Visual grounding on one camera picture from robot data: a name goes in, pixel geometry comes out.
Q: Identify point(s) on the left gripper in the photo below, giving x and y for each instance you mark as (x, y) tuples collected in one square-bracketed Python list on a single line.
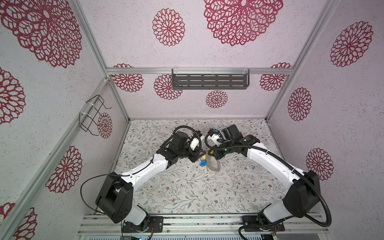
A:
[(195, 156)]

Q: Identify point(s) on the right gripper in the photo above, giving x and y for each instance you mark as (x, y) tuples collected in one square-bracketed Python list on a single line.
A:
[(215, 152)]

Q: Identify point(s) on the blue key tag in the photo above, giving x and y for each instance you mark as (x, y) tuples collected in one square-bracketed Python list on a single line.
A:
[(203, 163)]

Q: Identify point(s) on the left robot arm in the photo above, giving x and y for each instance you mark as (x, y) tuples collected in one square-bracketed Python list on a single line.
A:
[(115, 198)]

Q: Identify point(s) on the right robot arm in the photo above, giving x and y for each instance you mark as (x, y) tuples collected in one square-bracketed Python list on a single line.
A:
[(300, 197)]

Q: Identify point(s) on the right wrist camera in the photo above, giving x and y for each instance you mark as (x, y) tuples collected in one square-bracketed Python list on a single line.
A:
[(216, 137)]

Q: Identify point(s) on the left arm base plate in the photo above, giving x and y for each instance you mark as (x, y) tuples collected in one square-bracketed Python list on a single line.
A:
[(149, 225)]

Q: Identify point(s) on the grey slotted wall shelf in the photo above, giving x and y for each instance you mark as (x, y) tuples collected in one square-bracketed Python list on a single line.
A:
[(210, 81)]

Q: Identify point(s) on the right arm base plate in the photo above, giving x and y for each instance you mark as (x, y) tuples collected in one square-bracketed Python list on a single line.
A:
[(254, 223)]

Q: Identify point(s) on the black wire wall basket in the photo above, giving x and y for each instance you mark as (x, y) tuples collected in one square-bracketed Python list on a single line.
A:
[(96, 121)]

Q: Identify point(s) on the aluminium front rail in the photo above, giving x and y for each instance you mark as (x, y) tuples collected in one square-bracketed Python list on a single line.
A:
[(193, 224)]

